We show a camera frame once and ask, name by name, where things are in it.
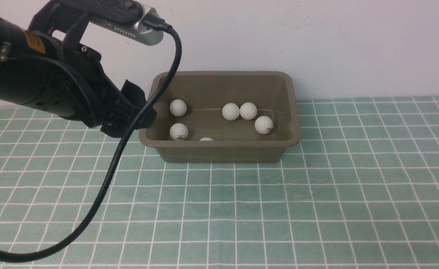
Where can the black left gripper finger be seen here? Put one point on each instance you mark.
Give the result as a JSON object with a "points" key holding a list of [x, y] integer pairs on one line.
{"points": [[115, 130], [134, 94]]}

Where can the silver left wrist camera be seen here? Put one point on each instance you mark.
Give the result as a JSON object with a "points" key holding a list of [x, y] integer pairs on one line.
{"points": [[127, 18]]}

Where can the olive green plastic bin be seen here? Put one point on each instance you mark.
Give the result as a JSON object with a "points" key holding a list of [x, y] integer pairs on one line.
{"points": [[205, 93]]}

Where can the plain white ball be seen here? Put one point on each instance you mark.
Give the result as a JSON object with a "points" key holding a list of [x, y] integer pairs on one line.
{"points": [[230, 111]]}

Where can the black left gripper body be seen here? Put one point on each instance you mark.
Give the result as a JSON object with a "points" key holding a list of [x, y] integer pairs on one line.
{"points": [[38, 73]]}

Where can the white logo ball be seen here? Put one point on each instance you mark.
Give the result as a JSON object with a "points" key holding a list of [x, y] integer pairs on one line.
{"points": [[178, 132], [264, 125], [248, 111]]}

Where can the green checkered tablecloth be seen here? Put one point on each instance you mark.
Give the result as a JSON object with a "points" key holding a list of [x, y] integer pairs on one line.
{"points": [[360, 191]]}

